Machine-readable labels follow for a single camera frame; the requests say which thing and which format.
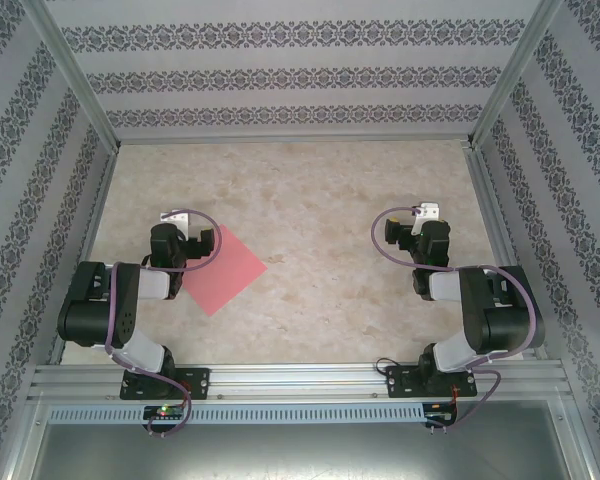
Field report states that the circuit board with green light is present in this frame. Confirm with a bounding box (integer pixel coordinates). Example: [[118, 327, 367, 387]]
[[143, 404, 186, 421]]

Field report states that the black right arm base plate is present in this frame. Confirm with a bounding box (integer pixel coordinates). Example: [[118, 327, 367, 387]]
[[385, 364, 479, 400]]

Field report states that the circuit board with blue light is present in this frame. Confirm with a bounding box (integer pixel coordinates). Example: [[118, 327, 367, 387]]
[[424, 402, 459, 426]]

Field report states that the aluminium side rail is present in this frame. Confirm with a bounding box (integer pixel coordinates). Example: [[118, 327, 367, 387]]
[[462, 144, 549, 361], [47, 147, 122, 366]]

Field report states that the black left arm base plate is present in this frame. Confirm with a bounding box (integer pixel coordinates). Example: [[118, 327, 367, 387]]
[[119, 367, 212, 401]]

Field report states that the grey slotted cable duct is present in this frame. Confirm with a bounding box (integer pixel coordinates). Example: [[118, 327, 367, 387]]
[[47, 403, 426, 425]]

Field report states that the long aluminium mounting rail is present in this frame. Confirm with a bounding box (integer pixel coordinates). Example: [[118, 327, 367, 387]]
[[27, 363, 574, 401]]

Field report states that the aluminium back rail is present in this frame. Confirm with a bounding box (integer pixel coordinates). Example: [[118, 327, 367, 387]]
[[117, 137, 474, 148]]

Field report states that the grey sheet metal panel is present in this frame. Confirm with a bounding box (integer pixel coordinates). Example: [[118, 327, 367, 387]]
[[9, 422, 589, 480]]

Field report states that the aluminium frame post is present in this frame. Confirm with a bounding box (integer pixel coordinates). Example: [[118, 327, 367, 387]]
[[22, 0, 122, 151], [467, 0, 564, 149]]

